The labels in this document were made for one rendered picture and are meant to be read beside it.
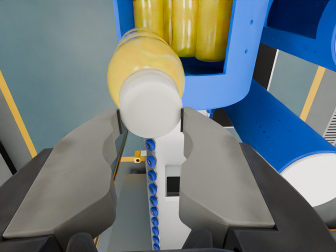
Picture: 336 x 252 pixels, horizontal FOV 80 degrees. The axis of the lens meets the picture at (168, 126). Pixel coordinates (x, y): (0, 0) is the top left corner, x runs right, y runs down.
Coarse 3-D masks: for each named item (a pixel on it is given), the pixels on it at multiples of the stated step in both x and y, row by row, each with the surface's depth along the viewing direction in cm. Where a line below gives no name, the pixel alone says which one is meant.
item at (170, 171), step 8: (168, 168) 81; (176, 168) 81; (168, 176) 75; (176, 176) 75; (168, 184) 72; (176, 184) 72; (168, 192) 69; (176, 192) 69; (168, 200) 70; (176, 200) 70
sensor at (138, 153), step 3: (135, 150) 81; (138, 150) 81; (141, 150) 81; (144, 150) 81; (135, 153) 80; (138, 153) 80; (141, 153) 82; (144, 153) 82; (135, 156) 78; (138, 156) 78; (135, 159) 78; (138, 159) 78
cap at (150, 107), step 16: (144, 80) 11; (160, 80) 12; (128, 96) 12; (144, 96) 12; (160, 96) 12; (176, 96) 12; (128, 112) 12; (144, 112) 12; (160, 112) 12; (176, 112) 12; (128, 128) 13; (144, 128) 13; (160, 128) 13
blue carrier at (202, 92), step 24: (120, 0) 40; (240, 0) 28; (264, 0) 31; (120, 24) 41; (240, 24) 30; (240, 48) 32; (192, 72) 52; (216, 72) 52; (240, 72) 35; (192, 96) 34; (216, 96) 35; (240, 96) 38
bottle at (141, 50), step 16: (128, 32) 23; (144, 32) 20; (128, 48) 15; (144, 48) 14; (160, 48) 15; (112, 64) 15; (128, 64) 14; (144, 64) 14; (160, 64) 14; (176, 64) 15; (112, 80) 15; (128, 80) 13; (176, 80) 14; (112, 96) 15
